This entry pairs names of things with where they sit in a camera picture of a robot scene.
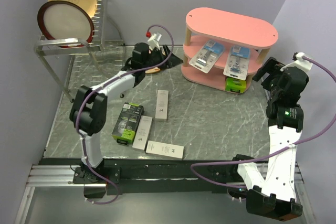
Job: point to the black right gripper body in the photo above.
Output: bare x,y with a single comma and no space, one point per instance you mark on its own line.
272,83

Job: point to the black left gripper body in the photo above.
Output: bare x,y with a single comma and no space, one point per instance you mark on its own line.
157,57

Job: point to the blue razor blister pack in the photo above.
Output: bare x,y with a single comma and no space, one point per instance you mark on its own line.
237,62
207,56

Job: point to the white razor box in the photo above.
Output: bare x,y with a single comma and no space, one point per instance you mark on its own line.
164,149
161,105

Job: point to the black green razor box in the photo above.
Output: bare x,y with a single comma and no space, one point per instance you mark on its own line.
127,123
235,85

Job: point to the pink three-tier shelf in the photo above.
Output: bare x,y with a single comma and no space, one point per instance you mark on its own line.
204,24

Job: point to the white razor box slanted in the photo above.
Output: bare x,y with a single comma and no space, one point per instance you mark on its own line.
142,133

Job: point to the white razor box bottom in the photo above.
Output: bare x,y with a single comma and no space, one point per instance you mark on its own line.
164,149

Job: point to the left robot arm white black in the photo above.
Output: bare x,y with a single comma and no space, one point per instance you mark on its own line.
89,109

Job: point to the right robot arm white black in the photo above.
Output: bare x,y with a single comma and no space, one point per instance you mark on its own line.
273,195

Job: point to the floral wooden plate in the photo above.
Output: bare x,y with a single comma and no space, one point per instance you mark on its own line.
153,70

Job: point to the metal dish rack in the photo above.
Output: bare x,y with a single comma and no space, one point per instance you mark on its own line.
101,57

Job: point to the brown rimmed white plate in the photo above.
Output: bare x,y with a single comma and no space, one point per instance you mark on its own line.
64,20

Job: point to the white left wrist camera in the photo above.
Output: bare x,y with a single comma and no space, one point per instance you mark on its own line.
153,41

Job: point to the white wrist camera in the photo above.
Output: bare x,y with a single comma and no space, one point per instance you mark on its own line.
300,61
153,41

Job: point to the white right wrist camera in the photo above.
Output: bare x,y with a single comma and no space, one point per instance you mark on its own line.
300,61

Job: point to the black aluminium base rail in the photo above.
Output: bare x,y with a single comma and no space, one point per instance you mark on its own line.
123,176

